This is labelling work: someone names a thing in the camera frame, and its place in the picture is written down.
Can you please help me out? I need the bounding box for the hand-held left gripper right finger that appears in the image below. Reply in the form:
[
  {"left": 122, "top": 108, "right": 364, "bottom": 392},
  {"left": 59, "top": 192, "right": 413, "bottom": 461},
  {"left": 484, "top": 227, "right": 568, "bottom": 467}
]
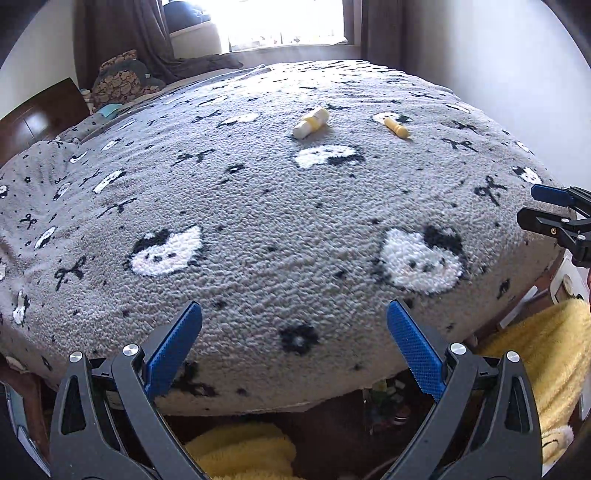
[{"left": 383, "top": 299, "right": 543, "bottom": 480}]

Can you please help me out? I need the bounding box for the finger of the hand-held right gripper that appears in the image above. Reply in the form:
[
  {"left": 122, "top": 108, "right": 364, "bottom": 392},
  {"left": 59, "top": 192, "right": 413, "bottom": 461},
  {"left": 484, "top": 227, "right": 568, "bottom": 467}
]
[
  {"left": 517, "top": 207, "right": 591, "bottom": 267},
  {"left": 531, "top": 184, "right": 591, "bottom": 213}
]

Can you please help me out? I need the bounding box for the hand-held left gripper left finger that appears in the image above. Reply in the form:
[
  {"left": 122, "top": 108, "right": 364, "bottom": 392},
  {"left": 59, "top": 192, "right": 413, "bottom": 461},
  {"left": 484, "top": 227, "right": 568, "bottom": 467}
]
[{"left": 50, "top": 301, "right": 206, "bottom": 480}]

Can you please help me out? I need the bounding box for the clear plastic bin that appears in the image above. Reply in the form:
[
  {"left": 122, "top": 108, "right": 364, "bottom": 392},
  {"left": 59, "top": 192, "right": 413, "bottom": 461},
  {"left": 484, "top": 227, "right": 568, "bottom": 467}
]
[{"left": 362, "top": 378, "right": 413, "bottom": 435}]

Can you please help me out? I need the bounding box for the yellow fluffy cloth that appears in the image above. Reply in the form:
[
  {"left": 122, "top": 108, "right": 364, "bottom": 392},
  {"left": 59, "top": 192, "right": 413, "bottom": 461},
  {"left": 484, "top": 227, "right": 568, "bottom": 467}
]
[
  {"left": 184, "top": 422, "right": 297, "bottom": 480},
  {"left": 479, "top": 299, "right": 591, "bottom": 468}
]

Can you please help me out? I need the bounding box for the grey printed blanket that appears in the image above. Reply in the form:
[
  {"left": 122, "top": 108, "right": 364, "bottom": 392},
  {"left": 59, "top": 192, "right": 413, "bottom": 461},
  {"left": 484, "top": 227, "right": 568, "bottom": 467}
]
[{"left": 0, "top": 59, "right": 561, "bottom": 416}]

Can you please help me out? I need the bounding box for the small yellow stick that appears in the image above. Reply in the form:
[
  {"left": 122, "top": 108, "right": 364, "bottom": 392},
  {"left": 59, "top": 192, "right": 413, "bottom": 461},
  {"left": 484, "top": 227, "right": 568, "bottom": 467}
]
[{"left": 383, "top": 117, "right": 411, "bottom": 139}]

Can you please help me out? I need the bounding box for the grey printed pillow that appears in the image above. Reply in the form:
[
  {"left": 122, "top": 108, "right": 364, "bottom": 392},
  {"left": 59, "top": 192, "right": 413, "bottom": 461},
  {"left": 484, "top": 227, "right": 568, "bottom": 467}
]
[{"left": 0, "top": 108, "right": 134, "bottom": 259}]

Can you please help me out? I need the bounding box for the brown curtain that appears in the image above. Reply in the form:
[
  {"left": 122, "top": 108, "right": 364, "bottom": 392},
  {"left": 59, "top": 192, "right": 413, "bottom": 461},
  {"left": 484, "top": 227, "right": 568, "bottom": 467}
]
[
  {"left": 85, "top": 0, "right": 178, "bottom": 88},
  {"left": 360, "top": 0, "right": 409, "bottom": 71}
]

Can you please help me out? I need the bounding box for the white and yellow tube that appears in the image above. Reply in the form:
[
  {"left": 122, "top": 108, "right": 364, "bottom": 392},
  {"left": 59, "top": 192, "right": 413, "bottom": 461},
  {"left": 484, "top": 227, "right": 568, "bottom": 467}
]
[{"left": 292, "top": 107, "right": 330, "bottom": 139}]

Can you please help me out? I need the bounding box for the wooden headboard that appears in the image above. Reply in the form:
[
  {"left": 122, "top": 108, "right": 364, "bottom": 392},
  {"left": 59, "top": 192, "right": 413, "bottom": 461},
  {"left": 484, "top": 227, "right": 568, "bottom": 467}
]
[{"left": 0, "top": 78, "right": 89, "bottom": 167}]

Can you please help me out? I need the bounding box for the dark green plush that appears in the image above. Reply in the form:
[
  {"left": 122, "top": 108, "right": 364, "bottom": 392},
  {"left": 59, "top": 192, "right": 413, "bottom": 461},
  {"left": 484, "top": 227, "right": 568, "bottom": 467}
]
[{"left": 129, "top": 60, "right": 166, "bottom": 92}]

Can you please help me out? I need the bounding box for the brown patterned cushion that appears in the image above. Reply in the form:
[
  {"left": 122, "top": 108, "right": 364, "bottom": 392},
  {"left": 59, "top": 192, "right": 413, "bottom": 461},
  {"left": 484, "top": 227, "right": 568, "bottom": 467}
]
[{"left": 91, "top": 50, "right": 145, "bottom": 106}]

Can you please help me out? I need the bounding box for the dark brown cloth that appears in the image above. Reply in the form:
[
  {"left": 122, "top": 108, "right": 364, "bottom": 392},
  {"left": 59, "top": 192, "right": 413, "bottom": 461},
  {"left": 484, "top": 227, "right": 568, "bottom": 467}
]
[{"left": 166, "top": 53, "right": 245, "bottom": 79}]

